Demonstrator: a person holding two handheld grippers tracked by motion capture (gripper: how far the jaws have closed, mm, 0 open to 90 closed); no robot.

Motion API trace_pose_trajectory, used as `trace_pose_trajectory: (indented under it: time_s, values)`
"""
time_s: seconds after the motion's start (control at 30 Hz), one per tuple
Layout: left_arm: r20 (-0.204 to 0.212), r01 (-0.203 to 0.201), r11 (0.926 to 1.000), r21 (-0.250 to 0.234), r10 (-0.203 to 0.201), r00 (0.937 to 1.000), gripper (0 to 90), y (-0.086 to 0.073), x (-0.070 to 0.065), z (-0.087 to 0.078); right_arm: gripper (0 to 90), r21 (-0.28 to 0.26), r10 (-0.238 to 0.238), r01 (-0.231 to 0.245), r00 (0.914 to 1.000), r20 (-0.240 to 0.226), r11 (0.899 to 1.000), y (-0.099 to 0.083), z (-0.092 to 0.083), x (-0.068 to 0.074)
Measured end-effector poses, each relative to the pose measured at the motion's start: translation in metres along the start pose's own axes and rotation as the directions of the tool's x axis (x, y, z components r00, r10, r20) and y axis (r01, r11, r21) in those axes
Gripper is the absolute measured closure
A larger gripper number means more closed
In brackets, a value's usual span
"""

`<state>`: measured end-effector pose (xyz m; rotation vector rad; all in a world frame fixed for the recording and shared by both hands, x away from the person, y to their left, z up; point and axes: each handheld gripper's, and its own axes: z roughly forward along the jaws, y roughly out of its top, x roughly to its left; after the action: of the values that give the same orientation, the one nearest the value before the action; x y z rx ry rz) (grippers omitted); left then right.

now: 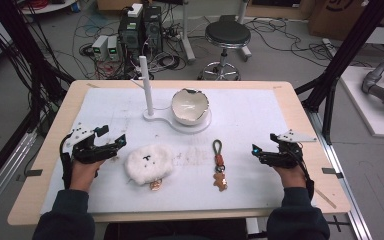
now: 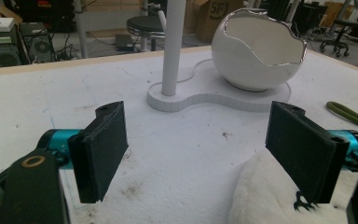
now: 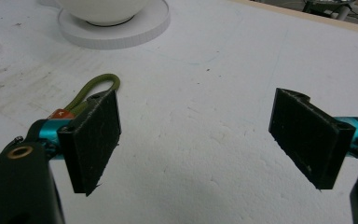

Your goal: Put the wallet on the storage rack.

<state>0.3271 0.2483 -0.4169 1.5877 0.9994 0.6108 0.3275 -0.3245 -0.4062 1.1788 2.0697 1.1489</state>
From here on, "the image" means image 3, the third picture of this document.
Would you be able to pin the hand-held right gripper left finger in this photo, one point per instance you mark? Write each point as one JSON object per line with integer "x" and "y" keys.
{"x": 88, "y": 141}

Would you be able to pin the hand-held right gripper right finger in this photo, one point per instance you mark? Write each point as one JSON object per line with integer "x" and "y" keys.
{"x": 307, "y": 137}

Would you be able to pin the white round base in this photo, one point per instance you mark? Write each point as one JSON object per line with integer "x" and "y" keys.
{"x": 143, "y": 26}

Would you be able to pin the white bowl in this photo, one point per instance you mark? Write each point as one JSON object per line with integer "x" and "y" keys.
{"x": 104, "y": 11}

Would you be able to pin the metal stand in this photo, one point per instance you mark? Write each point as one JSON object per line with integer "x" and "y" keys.
{"x": 329, "y": 6}

